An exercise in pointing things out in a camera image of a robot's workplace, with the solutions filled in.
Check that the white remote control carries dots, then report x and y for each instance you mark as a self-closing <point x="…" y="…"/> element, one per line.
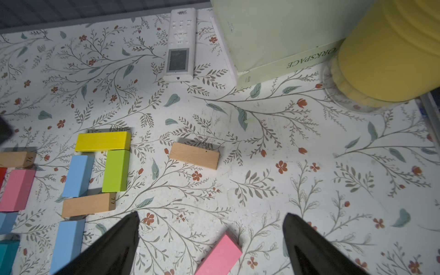
<point x="180" y="56"/>

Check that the red block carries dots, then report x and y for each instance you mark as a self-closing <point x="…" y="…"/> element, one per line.
<point x="3" y="172"/>

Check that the yellow pencil cup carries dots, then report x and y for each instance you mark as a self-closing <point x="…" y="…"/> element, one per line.
<point x="392" y="56"/>

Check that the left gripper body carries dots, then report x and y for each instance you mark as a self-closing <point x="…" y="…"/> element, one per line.
<point x="6" y="132"/>

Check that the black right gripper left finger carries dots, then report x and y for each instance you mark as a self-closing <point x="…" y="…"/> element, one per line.
<point x="112" y="254"/>

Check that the natural wood block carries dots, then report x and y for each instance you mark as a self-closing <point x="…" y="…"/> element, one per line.
<point x="87" y="205"/>
<point x="195" y="155"/>

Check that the teal block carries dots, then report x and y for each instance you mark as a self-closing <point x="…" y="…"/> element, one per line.
<point x="9" y="250"/>

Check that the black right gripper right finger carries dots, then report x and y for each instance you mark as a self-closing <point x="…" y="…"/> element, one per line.
<point x="311" y="254"/>

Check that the numbered wood block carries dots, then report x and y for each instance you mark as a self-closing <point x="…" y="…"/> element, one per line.
<point x="17" y="159"/>

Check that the pale green book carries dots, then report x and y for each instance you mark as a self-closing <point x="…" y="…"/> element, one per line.
<point x="268" y="39"/>

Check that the yellow block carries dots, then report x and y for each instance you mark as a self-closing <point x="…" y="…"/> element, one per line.
<point x="103" y="141"/>

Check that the light blue block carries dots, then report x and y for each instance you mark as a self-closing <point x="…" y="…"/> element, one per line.
<point x="7" y="221"/>
<point x="68" y="244"/>
<point x="79" y="175"/>

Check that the lime green block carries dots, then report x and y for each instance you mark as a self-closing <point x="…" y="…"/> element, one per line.
<point x="116" y="171"/>

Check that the pink block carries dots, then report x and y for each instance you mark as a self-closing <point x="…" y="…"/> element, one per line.
<point x="16" y="194"/>
<point x="222" y="258"/>

